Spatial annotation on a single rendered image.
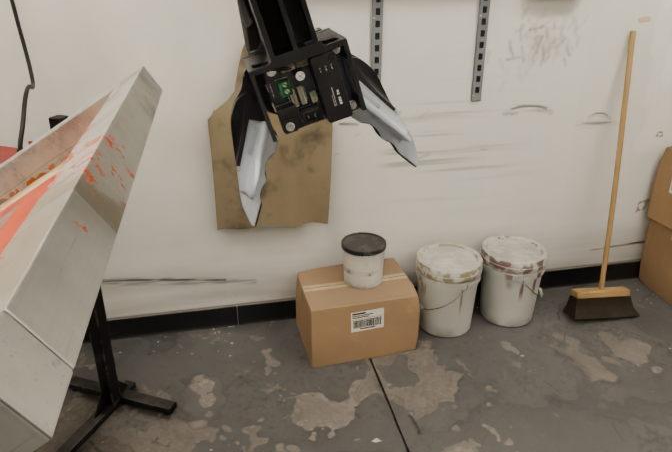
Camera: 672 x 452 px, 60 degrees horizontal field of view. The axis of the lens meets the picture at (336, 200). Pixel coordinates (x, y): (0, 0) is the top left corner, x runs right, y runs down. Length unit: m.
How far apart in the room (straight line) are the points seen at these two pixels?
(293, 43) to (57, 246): 0.19
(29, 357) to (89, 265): 0.09
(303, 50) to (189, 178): 2.24
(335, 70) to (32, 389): 0.27
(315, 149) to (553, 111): 1.17
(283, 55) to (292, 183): 2.18
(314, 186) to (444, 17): 0.93
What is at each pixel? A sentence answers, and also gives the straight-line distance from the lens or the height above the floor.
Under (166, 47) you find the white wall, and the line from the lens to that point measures 2.49.
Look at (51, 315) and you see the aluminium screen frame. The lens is 0.28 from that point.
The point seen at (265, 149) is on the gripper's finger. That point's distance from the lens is 0.48.
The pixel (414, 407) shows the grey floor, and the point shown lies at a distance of 2.51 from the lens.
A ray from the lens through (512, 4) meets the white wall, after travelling 2.79.
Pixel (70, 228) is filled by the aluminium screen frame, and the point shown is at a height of 1.55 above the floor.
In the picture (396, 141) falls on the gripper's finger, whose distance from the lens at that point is 0.50.
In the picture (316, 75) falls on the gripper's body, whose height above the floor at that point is 1.61.
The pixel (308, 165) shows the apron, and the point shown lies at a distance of 2.60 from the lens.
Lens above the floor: 1.68
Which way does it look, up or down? 23 degrees down
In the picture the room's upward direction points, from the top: straight up
